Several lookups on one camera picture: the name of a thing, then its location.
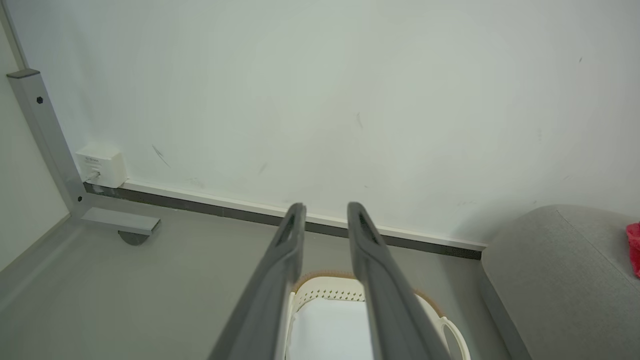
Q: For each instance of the white and dark baseboard strip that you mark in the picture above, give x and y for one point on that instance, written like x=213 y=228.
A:
x=225 y=209

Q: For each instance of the white cloth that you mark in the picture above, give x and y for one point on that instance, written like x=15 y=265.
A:
x=330 y=332

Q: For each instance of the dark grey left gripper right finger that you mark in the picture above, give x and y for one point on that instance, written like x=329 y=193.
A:
x=387 y=300

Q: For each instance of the cream perforated laundry basket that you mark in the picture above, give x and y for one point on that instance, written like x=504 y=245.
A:
x=330 y=289

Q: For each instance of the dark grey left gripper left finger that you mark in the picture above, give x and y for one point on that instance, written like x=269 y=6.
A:
x=272 y=295

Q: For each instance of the white wall socket box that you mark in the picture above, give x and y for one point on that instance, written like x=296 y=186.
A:
x=105 y=164

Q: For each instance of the grey fabric sofa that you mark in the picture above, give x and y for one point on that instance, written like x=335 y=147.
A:
x=560 y=285

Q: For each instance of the round grey frame foot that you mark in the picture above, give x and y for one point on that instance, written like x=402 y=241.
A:
x=133 y=238

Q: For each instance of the red shirt with black-white print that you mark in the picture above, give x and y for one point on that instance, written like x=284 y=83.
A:
x=634 y=247

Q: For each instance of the grey metal frame leg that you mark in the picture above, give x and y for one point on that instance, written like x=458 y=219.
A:
x=47 y=135

